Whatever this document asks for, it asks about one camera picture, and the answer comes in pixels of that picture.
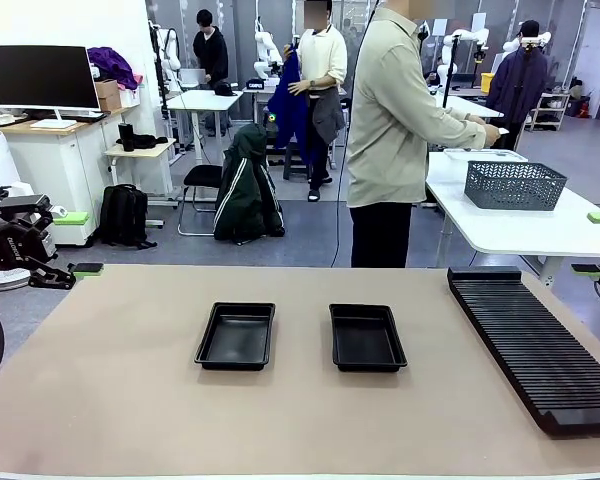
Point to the black ESD tray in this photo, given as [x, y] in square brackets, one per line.
[235, 340]
[367, 340]

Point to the dark grey stool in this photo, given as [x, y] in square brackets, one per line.
[295, 162]

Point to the cardboard box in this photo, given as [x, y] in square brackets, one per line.
[107, 95]

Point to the person right forearm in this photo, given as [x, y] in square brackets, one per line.
[455, 132]

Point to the black cloth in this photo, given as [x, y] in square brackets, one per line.
[150, 141]

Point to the small wooden side table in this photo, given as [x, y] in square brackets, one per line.
[145, 151]

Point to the white shallow plastic bin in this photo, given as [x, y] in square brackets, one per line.
[485, 154]

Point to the black slotted rack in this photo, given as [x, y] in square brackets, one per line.
[540, 345]

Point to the black backpack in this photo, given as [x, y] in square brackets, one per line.
[125, 215]

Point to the white shelf unit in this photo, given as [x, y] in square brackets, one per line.
[550, 107]

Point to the purple cloth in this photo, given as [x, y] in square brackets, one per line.
[110, 65]

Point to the grey plastic basket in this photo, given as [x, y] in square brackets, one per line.
[515, 187]

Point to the black chair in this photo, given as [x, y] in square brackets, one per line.
[202, 176]

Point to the person in beige shirt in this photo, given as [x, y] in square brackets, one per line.
[385, 100]

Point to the person in black top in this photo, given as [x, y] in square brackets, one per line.
[212, 52]

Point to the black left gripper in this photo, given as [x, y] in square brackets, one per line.
[10, 245]

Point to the black box white lettering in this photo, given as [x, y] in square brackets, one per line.
[255, 84]

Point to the grey jacket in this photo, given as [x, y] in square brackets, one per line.
[327, 117]

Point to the yellow bin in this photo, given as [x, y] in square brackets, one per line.
[487, 82]

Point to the black tumbler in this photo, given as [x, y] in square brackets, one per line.
[127, 137]

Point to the dark green striped jacket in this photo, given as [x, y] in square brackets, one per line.
[245, 200]

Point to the white desk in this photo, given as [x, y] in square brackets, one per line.
[205, 99]
[460, 100]
[255, 93]

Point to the black computer monitor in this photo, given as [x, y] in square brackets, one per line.
[40, 75]

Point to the person left forearm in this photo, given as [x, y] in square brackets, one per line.
[450, 114]

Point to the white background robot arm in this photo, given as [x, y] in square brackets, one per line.
[265, 50]
[540, 39]
[172, 55]
[452, 45]

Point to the person right hand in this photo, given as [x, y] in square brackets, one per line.
[492, 135]

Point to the blue jacket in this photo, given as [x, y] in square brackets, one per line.
[290, 95]

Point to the black tripod pole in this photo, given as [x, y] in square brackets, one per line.
[447, 75]

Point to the black cap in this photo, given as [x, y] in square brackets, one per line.
[225, 89]

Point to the grey laptop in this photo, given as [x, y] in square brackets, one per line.
[190, 75]

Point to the person left hand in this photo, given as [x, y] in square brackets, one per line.
[472, 119]

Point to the person in cream sweater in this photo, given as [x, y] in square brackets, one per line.
[325, 50]

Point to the red fire extinguisher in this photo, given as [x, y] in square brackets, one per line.
[583, 107]

